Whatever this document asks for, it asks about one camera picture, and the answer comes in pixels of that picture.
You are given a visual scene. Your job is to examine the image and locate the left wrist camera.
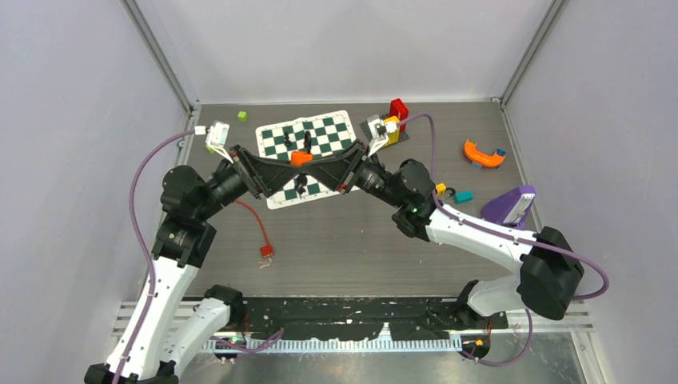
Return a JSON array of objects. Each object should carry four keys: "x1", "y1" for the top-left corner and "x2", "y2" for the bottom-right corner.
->
[{"x1": 205, "y1": 121, "x2": 233, "y2": 163}]

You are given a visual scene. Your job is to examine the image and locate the orange curved toy track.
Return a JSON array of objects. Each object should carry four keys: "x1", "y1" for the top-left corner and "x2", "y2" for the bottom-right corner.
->
[{"x1": 463, "y1": 140, "x2": 506, "y2": 169}]

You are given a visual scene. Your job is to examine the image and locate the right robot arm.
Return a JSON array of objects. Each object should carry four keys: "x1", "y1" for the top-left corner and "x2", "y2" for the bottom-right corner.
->
[{"x1": 253, "y1": 141, "x2": 584, "y2": 329}]

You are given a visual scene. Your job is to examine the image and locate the purple white device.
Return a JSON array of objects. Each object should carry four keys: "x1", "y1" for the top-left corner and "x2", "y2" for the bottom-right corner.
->
[{"x1": 481, "y1": 185, "x2": 536, "y2": 230}]

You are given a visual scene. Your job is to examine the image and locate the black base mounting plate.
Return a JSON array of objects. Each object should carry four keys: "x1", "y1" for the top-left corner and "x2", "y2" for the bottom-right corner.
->
[{"x1": 227, "y1": 296, "x2": 509, "y2": 342}]

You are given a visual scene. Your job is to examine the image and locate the red cable with plug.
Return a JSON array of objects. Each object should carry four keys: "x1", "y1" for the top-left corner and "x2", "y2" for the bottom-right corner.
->
[{"x1": 234, "y1": 198, "x2": 276, "y2": 265}]

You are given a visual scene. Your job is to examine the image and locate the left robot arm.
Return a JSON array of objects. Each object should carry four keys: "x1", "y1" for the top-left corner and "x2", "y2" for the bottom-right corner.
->
[{"x1": 84, "y1": 146, "x2": 300, "y2": 383}]

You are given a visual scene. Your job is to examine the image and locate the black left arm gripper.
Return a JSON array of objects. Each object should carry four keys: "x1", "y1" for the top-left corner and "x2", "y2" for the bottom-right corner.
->
[{"x1": 196, "y1": 144, "x2": 300, "y2": 221}]

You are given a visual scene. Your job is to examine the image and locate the black keys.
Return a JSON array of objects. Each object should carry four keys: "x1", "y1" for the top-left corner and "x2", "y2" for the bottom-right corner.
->
[{"x1": 293, "y1": 174, "x2": 308, "y2": 198}]

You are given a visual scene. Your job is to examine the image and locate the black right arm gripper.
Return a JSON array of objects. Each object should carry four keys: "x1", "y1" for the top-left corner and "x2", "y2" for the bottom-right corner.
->
[{"x1": 301, "y1": 140, "x2": 406, "y2": 210}]

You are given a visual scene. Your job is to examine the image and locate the yellow building block tower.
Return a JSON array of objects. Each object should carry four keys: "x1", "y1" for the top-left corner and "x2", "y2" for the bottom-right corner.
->
[{"x1": 384, "y1": 116, "x2": 400, "y2": 146}]

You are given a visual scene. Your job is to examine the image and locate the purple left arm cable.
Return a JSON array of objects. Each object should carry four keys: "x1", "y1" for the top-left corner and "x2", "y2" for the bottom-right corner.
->
[{"x1": 111, "y1": 126, "x2": 208, "y2": 384}]

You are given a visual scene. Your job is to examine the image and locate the red building block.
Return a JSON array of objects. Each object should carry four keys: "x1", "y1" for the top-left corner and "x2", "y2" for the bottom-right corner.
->
[{"x1": 388, "y1": 98, "x2": 409, "y2": 123}]

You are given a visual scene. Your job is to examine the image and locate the dark grey building baseplate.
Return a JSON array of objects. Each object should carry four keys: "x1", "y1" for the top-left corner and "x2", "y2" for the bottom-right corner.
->
[{"x1": 360, "y1": 122, "x2": 409, "y2": 144}]

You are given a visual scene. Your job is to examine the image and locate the teal cube block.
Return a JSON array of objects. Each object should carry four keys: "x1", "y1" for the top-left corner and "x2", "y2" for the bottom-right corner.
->
[{"x1": 453, "y1": 190, "x2": 474, "y2": 204}]

